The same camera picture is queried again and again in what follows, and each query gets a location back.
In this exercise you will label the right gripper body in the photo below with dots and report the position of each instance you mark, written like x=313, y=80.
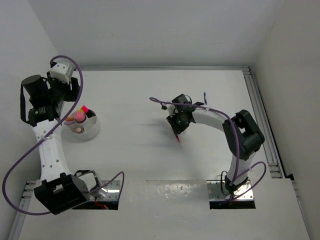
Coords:
x=178, y=122

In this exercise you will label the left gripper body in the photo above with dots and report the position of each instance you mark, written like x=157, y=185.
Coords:
x=59, y=91

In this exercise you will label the blue pen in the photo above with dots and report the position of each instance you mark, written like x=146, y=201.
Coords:
x=205, y=98

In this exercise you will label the pink black highlighter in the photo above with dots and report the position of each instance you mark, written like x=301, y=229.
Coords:
x=87, y=111

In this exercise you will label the pink white stapler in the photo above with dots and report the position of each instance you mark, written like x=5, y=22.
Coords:
x=78, y=130

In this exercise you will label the purple clear highlighter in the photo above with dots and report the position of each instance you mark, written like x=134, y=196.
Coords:
x=68, y=123

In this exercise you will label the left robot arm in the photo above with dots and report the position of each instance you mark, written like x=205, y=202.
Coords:
x=59, y=189

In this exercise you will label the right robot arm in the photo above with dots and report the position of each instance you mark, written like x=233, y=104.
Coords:
x=243, y=136

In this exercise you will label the pink cap in container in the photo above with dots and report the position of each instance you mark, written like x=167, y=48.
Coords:
x=79, y=117

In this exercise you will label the white round divided container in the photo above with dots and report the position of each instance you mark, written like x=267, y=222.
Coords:
x=91, y=127

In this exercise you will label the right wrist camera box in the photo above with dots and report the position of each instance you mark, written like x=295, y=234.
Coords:
x=172, y=109

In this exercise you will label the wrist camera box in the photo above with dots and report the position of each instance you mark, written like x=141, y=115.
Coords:
x=172, y=109
x=62, y=72

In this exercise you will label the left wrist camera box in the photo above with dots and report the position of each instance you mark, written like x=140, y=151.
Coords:
x=62, y=72

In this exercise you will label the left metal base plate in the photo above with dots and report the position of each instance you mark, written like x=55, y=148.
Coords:
x=106, y=199

